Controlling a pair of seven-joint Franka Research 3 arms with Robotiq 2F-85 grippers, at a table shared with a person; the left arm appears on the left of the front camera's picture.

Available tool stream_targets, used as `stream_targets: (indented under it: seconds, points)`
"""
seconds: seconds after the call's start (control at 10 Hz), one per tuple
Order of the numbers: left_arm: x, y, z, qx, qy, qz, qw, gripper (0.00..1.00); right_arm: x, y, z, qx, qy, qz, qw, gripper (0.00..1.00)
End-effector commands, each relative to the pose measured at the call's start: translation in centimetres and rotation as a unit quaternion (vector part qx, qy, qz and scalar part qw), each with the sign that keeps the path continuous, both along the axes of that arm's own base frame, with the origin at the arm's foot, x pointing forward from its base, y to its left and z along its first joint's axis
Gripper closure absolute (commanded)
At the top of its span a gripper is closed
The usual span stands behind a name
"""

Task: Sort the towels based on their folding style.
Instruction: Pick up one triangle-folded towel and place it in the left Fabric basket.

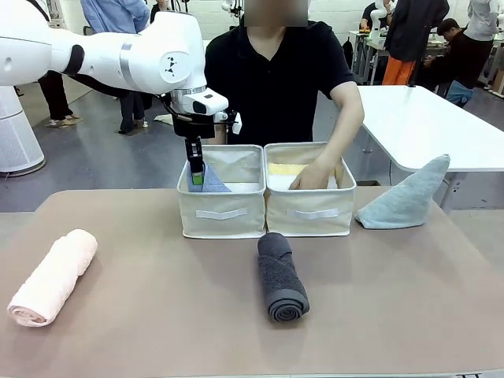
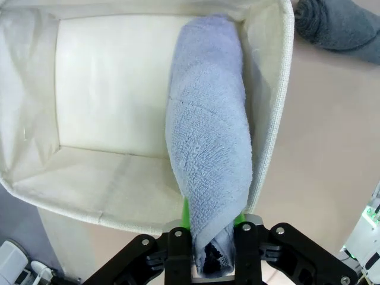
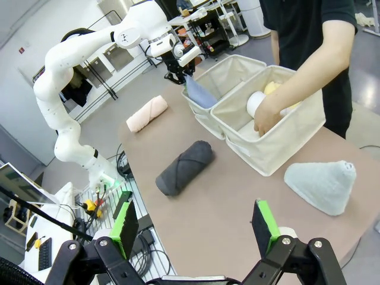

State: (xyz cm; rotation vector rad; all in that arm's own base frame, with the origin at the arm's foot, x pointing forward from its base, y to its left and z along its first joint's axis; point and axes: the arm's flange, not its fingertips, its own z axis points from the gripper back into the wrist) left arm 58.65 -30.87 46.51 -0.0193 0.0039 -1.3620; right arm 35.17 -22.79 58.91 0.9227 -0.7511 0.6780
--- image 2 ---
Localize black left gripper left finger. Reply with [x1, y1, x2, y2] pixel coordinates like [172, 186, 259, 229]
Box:
[80, 198, 192, 285]

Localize white floor device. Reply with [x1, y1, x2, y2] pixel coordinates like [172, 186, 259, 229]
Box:
[0, 239, 31, 285]

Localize white adapter with cable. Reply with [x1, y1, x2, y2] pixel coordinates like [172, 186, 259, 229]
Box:
[29, 259, 59, 285]

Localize white device with green lights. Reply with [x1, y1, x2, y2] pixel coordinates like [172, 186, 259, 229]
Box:
[340, 180, 380, 280]

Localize cream fabric storage bin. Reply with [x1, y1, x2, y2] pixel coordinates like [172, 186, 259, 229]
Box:
[0, 0, 295, 236]

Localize light blue towel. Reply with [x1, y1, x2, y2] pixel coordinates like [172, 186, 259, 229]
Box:
[164, 13, 255, 274]

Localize dark grey towel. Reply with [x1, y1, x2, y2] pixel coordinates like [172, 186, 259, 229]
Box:
[295, 0, 380, 65]

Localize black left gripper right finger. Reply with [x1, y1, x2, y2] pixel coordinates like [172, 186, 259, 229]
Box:
[233, 211, 357, 285]

